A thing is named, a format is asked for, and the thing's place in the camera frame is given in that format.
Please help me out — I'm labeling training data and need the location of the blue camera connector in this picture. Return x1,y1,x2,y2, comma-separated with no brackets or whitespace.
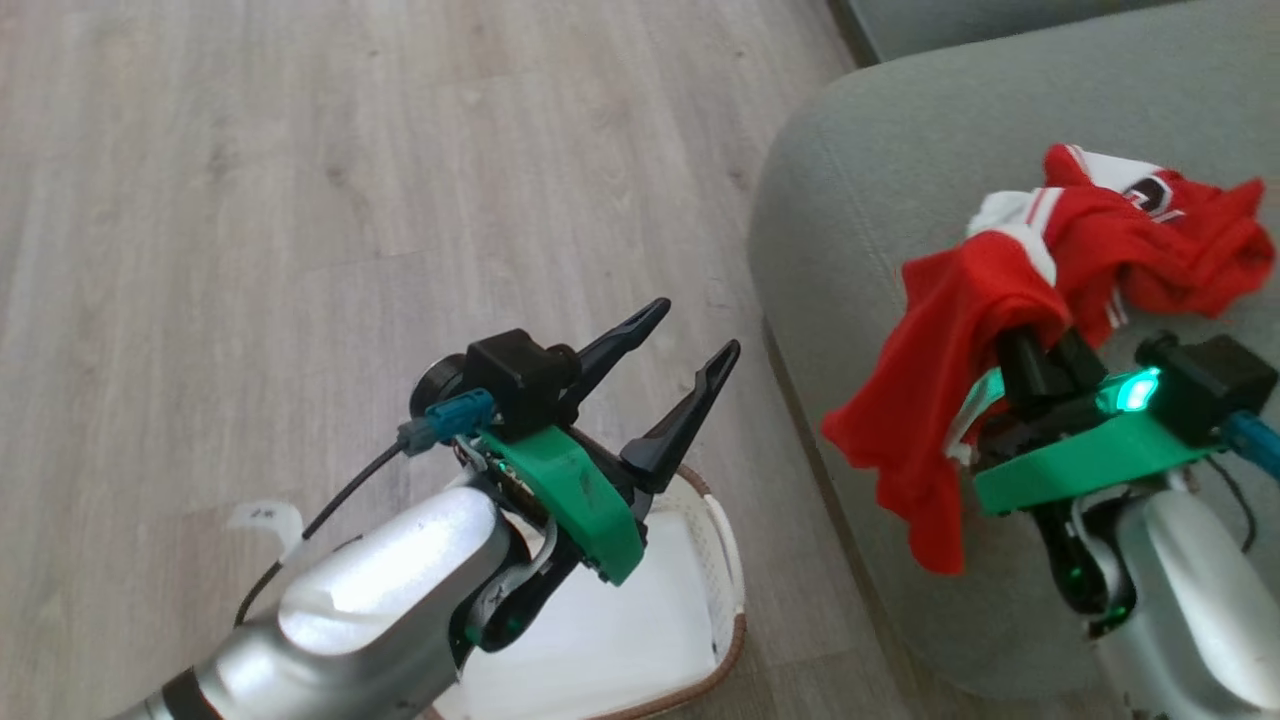
1222,410,1280,479
398,388,498,451

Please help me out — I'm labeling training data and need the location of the blue right camera connector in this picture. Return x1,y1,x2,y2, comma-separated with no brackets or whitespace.
1222,410,1280,479

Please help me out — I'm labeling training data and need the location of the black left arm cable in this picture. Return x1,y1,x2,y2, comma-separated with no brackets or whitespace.
235,440,411,626

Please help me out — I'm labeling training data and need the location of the white laundry basket brown rim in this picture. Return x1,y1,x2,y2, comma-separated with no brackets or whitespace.
425,462,748,720

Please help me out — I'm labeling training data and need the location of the white cable tag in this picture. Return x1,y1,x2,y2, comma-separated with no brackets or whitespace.
228,500,306,561

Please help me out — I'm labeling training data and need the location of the red and white garment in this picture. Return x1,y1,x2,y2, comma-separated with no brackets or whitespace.
822,143,1276,576

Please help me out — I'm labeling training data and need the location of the blue left camera connector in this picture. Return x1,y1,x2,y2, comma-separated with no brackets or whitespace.
398,388,498,451

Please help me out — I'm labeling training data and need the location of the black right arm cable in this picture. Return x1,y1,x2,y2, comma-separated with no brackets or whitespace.
1205,455,1256,551

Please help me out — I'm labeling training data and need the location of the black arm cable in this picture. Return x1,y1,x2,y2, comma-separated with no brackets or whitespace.
1205,455,1256,551
235,440,411,626

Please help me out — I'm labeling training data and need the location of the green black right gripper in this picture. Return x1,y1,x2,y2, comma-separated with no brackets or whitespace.
972,325,1236,518

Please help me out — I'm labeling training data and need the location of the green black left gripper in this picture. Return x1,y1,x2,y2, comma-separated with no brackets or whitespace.
455,297,743,588

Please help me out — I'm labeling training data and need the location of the grey sofa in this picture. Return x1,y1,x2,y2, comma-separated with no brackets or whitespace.
748,0,1280,701

